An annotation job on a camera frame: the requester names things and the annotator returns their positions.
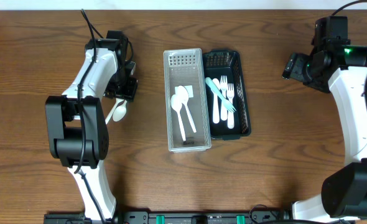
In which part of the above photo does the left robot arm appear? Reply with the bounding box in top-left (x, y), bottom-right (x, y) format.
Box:
top-left (45, 39), bottom-right (137, 223)

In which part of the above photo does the dark green plastic basket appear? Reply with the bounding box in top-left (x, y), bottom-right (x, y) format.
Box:
top-left (203, 50), bottom-right (251, 140)

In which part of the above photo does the white plastic fork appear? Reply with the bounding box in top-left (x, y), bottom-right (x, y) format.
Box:
top-left (226, 83), bottom-right (235, 129)
top-left (220, 75), bottom-right (228, 121)

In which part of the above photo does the white label in basket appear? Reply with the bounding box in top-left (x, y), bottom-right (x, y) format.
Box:
top-left (174, 85), bottom-right (193, 98)

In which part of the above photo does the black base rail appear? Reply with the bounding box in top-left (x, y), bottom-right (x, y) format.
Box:
top-left (43, 205), bottom-right (297, 224)

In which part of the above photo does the short white plastic spoon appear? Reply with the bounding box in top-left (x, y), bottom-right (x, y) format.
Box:
top-left (212, 78), bottom-right (220, 124)

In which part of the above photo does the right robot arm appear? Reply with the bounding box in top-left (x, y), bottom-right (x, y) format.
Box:
top-left (282, 45), bottom-right (367, 223)

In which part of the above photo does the clear plastic basket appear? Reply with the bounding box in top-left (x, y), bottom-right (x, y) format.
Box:
top-left (163, 48), bottom-right (211, 152)

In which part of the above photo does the left black cable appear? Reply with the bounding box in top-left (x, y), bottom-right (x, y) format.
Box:
top-left (73, 8), bottom-right (105, 224)

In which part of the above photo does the pale green plastic fork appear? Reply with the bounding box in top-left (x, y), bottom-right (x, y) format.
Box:
top-left (205, 77), bottom-right (236, 113)

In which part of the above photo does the white plastic spoon bowl down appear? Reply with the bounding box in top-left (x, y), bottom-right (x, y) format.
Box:
top-left (112, 99), bottom-right (127, 122)

